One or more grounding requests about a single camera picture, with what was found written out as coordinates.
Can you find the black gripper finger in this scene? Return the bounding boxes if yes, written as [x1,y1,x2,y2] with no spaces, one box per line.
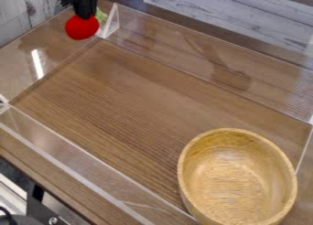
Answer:
[73,0,97,19]

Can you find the red plush strawberry toy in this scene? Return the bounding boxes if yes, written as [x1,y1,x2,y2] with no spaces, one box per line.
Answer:
[64,7,107,40]

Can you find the oval wooden bowl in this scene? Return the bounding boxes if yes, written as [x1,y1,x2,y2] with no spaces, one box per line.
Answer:
[177,128,296,225]

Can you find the clear acrylic enclosure walls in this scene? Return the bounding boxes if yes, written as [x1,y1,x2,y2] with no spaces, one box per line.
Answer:
[0,2,313,225]

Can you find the black metal bracket with bolt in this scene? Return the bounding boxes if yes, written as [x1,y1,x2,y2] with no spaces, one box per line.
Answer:
[25,184,69,225]

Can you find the black cable lower left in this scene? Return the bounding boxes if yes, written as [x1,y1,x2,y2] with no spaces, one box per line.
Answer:
[0,206,20,225]

